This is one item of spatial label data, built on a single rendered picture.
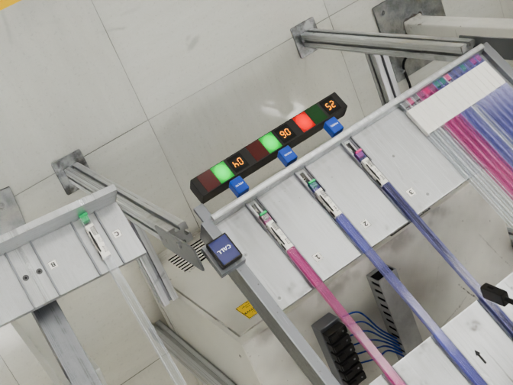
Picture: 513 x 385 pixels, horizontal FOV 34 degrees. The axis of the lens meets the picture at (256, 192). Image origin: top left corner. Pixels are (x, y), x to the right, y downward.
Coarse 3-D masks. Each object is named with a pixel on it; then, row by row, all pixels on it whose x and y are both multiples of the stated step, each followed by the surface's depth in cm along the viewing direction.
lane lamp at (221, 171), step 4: (220, 164) 152; (224, 164) 152; (212, 168) 152; (216, 168) 152; (220, 168) 152; (224, 168) 152; (228, 168) 152; (212, 172) 151; (216, 172) 151; (220, 172) 151; (224, 172) 152; (228, 172) 152; (216, 176) 151; (220, 176) 151; (224, 176) 151; (228, 176) 151; (232, 176) 151; (220, 180) 151; (224, 180) 151
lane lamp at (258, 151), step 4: (252, 144) 155; (256, 144) 155; (260, 144) 155; (248, 148) 154; (252, 148) 154; (256, 148) 154; (260, 148) 154; (264, 148) 154; (252, 152) 154; (256, 152) 154; (260, 152) 154; (264, 152) 154; (268, 152) 154; (256, 156) 154; (260, 156) 154; (264, 156) 154; (256, 160) 153
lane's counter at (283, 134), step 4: (280, 128) 157; (284, 128) 157; (288, 128) 157; (276, 132) 156; (280, 132) 156; (284, 132) 156; (288, 132) 156; (292, 132) 157; (280, 136) 156; (284, 136) 156; (288, 136) 156; (292, 136) 156; (284, 140) 156; (288, 140) 156
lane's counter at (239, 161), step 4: (236, 156) 153; (240, 156) 153; (228, 160) 153; (232, 160) 153; (236, 160) 153; (240, 160) 153; (244, 160) 153; (232, 164) 152; (236, 164) 152; (240, 164) 153; (244, 164) 153; (248, 164) 153; (236, 168) 152; (240, 168) 152; (236, 172) 152
